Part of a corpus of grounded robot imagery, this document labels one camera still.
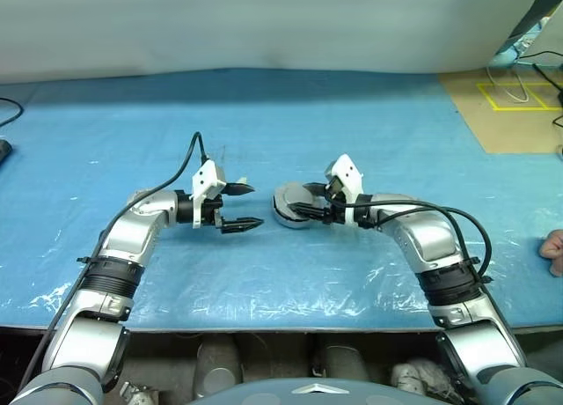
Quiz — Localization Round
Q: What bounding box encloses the person's bare hand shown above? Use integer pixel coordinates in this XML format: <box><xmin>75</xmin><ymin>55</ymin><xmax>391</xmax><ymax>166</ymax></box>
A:
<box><xmin>538</xmin><ymin>229</ymin><xmax>563</xmax><ymax>278</ymax></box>

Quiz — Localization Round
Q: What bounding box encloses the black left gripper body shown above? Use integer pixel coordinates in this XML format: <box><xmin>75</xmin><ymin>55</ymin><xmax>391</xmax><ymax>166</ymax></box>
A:
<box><xmin>200</xmin><ymin>194</ymin><xmax>226</xmax><ymax>230</ymax></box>

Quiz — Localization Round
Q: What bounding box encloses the grey robot torso silver emblem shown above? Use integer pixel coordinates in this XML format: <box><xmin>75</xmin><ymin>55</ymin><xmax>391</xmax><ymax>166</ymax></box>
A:
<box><xmin>188</xmin><ymin>376</ymin><xmax>441</xmax><ymax>405</ymax></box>

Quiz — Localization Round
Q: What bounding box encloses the yellow tape outline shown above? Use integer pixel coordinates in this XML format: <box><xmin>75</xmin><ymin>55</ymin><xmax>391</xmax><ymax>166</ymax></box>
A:
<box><xmin>477</xmin><ymin>82</ymin><xmax>563</xmax><ymax>112</ymax></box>

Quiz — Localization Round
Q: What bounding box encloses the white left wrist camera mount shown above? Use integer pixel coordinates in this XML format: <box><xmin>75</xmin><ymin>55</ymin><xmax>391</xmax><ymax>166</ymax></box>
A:
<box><xmin>189</xmin><ymin>160</ymin><xmax>227</xmax><ymax>228</ymax></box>

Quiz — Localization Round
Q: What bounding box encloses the brown cardboard sheet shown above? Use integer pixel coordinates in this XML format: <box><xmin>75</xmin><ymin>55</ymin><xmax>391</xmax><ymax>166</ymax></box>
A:
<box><xmin>439</xmin><ymin>68</ymin><xmax>563</xmax><ymax>154</ymax></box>

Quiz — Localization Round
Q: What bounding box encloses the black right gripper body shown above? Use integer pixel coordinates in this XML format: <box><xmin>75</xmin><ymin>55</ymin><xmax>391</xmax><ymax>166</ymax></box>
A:
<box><xmin>324</xmin><ymin>177</ymin><xmax>347</xmax><ymax>224</ymax></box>

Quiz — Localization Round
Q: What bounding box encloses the blue plastic table cover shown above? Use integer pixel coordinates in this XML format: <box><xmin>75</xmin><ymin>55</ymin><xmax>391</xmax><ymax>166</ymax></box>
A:
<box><xmin>0</xmin><ymin>68</ymin><xmax>563</xmax><ymax>335</ymax></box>

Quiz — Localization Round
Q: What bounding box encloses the thin black cable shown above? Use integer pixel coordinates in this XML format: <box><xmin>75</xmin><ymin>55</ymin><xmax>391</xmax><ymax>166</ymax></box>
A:
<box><xmin>518</xmin><ymin>48</ymin><xmax>563</xmax><ymax>129</ymax></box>

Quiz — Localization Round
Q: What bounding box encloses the small silver metal clamp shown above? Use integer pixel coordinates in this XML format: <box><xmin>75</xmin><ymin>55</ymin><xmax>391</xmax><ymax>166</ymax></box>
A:
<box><xmin>118</xmin><ymin>380</ymin><xmax>157</xmax><ymax>405</ymax></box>

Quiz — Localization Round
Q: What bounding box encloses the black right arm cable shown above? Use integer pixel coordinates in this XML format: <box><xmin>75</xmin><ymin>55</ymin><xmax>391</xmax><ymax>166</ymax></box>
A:
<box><xmin>345</xmin><ymin>198</ymin><xmax>531</xmax><ymax>371</ymax></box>

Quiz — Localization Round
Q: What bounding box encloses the white crumpled cloth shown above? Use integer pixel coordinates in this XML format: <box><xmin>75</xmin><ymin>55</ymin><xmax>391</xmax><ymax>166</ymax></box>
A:
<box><xmin>391</xmin><ymin>358</ymin><xmax>454</xmax><ymax>397</ymax></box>

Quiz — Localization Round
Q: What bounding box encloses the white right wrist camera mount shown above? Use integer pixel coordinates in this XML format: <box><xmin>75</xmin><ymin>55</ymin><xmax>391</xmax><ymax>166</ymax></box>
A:
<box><xmin>324</xmin><ymin>154</ymin><xmax>365</xmax><ymax>228</ymax></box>

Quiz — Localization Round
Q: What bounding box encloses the grey stand with blue foot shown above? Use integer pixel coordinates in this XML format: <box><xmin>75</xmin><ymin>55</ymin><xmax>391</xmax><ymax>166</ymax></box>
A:
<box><xmin>491</xmin><ymin>0</ymin><xmax>563</xmax><ymax>67</ymax></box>

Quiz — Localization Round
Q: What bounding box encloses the black looped cable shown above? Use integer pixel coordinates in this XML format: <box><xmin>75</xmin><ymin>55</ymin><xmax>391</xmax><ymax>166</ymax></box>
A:
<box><xmin>0</xmin><ymin>97</ymin><xmax>24</xmax><ymax>128</ymax></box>

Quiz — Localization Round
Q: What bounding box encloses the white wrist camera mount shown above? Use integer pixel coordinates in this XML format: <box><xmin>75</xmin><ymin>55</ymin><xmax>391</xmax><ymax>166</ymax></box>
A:
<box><xmin>189</xmin><ymin>160</ymin><xmax>227</xmax><ymax>228</ymax></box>
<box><xmin>324</xmin><ymin>154</ymin><xmax>365</xmax><ymax>228</ymax></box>

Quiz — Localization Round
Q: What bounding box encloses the round toothed motor lid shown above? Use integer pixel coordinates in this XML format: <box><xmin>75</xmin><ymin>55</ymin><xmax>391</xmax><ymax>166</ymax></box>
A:
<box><xmin>273</xmin><ymin>181</ymin><xmax>323</xmax><ymax>224</ymax></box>

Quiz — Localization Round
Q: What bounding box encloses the grey rounded cylinder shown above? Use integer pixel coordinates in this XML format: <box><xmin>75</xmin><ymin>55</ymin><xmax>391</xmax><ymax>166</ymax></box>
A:
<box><xmin>314</xmin><ymin>345</ymin><xmax>369</xmax><ymax>382</ymax></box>
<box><xmin>193</xmin><ymin>342</ymin><xmax>243</xmax><ymax>400</ymax></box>

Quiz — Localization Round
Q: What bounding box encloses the thin white cable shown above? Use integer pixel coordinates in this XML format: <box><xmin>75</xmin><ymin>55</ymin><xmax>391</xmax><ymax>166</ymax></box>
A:
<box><xmin>486</xmin><ymin>63</ymin><xmax>529</xmax><ymax>102</ymax></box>

